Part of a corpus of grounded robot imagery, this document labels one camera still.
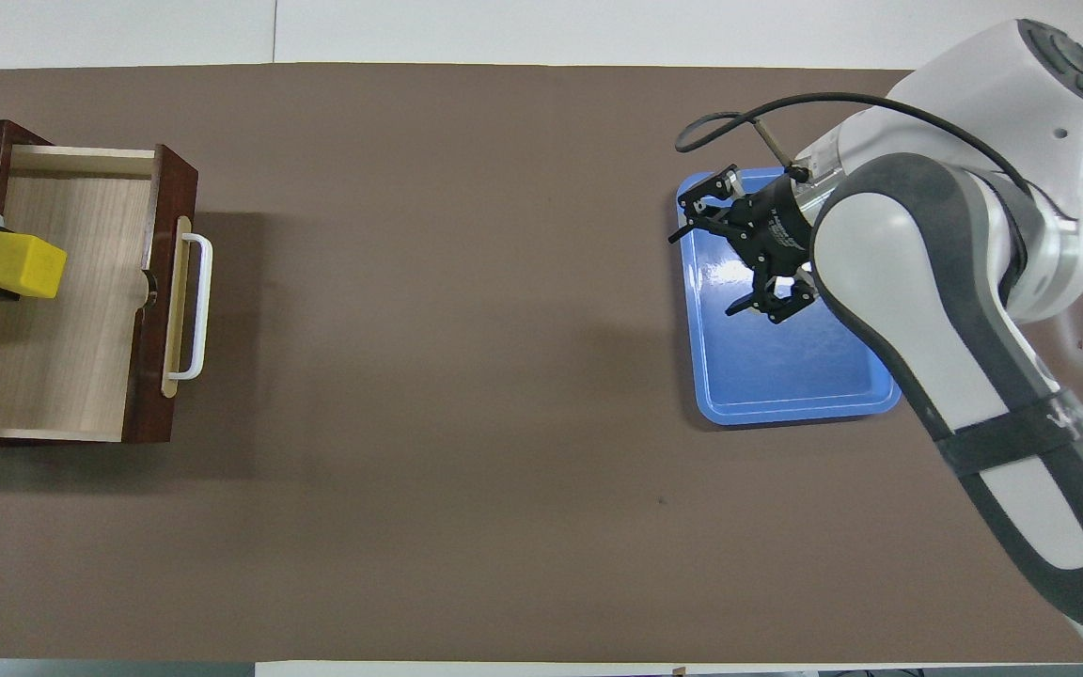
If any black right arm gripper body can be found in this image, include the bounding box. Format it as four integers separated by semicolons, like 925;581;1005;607
734;155;844;282

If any yellow block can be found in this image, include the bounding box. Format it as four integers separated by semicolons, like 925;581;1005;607
0;231;69;300

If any wooden drawer with white handle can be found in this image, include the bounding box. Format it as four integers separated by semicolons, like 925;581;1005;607
0;142;214;446

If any blue plastic tray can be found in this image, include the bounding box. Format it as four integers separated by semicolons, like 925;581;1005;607
676;166;903;427

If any brown table mat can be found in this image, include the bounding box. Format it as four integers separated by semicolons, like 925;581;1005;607
0;63;1083;663

